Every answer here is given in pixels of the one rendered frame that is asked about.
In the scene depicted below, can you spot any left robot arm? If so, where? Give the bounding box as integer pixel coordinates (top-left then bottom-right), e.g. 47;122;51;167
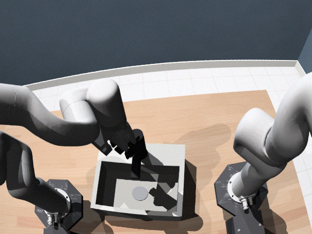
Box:
0;78;128;225

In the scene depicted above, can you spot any white rectangular sink basin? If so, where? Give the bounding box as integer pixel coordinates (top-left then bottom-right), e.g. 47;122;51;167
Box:
90;143;185;221

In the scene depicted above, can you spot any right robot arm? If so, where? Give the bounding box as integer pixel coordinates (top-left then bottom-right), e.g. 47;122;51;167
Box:
227;72;312;210

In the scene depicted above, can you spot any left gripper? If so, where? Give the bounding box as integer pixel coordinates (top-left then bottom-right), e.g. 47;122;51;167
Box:
109;121;139;159

